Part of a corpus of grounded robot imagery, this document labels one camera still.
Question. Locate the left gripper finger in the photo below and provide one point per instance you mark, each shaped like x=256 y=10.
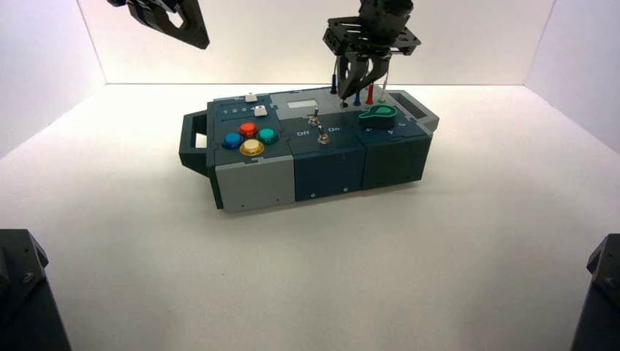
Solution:
x=193 y=34
x=117 y=2

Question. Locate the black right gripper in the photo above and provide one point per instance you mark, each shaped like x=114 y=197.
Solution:
x=382 y=24

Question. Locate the green rotary knob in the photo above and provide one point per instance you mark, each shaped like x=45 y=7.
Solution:
x=378 y=117

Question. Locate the white rectangular display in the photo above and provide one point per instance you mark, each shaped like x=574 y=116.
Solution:
x=302 y=104

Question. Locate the dark teal grey control box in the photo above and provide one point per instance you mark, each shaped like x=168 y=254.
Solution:
x=329 y=164

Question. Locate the red round push button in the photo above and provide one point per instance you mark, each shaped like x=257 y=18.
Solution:
x=248 y=130

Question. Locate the blue round push button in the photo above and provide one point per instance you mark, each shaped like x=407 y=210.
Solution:
x=233 y=141

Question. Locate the teal round push button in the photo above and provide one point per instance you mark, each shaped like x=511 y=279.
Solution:
x=268 y=136

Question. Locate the yellow round push button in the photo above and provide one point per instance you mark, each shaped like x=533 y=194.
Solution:
x=252 y=147

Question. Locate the metal toggle switch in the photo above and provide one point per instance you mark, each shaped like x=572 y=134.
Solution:
x=322 y=137
x=314 y=118

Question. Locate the white rocker switch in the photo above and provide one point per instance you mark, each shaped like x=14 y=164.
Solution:
x=260 y=111
x=251 y=98

